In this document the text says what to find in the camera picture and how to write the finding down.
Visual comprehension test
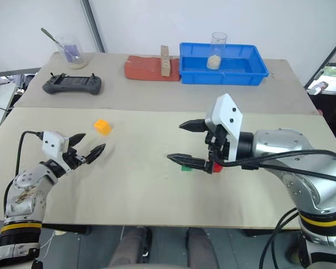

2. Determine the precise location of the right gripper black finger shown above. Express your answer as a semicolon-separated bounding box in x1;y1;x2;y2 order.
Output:
179;119;207;133
167;153;210;173

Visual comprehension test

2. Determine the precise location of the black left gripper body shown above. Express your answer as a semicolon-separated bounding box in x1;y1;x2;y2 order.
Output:
62;146;88;171

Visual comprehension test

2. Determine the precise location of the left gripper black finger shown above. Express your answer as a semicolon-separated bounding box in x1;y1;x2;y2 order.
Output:
85;143;106;165
68;133;87;147

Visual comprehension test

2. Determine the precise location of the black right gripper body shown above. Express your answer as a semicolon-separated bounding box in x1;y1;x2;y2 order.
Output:
203;123;231;174

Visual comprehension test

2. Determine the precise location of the orange toy cube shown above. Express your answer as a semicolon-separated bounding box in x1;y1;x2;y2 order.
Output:
93;119;113;136

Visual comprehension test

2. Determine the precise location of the grey handheld remote controller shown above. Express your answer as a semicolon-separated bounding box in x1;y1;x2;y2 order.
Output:
42;72;103;95

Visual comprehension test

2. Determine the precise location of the beige powder heap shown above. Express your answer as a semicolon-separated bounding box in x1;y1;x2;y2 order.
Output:
207;55;222;70

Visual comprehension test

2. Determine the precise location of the wooden block with holes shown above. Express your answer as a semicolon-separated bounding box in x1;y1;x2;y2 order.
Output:
160;45;172;77

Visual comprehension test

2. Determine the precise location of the blue plastic bin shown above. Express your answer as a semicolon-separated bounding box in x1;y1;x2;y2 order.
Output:
179;42;270;86

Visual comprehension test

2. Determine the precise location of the round beige coaster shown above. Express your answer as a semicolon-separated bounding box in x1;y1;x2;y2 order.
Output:
69;59;89;70

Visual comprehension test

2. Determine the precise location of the red cloth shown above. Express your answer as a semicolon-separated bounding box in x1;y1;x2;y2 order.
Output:
124;55;181;82

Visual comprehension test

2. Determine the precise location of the clear glass cylinder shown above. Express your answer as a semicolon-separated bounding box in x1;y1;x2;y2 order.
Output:
207;31;228;71

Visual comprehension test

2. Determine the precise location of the grey side desk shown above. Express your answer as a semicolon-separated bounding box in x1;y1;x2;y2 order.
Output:
0;82;17;137

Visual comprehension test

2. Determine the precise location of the glass beaker with purple liquid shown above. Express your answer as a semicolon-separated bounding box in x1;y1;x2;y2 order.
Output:
55;35;85;66

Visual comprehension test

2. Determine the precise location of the glass beaker with spoon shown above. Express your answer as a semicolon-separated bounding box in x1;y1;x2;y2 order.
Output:
40;27;82;62

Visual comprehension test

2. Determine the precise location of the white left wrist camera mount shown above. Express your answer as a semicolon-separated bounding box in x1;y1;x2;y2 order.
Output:
41;130;69;163

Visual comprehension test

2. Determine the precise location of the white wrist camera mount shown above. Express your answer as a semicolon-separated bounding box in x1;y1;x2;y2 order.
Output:
204;94;244;163
41;130;69;163

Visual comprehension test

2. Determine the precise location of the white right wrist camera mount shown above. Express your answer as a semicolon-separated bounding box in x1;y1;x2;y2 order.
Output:
204;94;244;163

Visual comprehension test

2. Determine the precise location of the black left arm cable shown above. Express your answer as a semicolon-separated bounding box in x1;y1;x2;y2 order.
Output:
3;130;44;214

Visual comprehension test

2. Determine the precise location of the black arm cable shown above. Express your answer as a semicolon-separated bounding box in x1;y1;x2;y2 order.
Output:
3;130;44;214
218;150;336;185

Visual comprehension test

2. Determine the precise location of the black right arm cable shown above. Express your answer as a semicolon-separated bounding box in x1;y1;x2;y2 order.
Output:
218;150;336;185

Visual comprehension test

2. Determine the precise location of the thin white cable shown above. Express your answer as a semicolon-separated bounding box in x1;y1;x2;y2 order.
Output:
40;229;59;254

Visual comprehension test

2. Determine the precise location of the black robot body cable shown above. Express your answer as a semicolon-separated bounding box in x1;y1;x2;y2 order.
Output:
262;207;300;269

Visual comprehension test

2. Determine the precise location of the grey metal frame pole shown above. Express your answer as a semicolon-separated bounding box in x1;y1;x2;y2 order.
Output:
82;0;106;53

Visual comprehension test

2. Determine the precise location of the dark slanted frame pole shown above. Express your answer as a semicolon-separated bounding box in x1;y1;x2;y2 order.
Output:
304;33;336;87

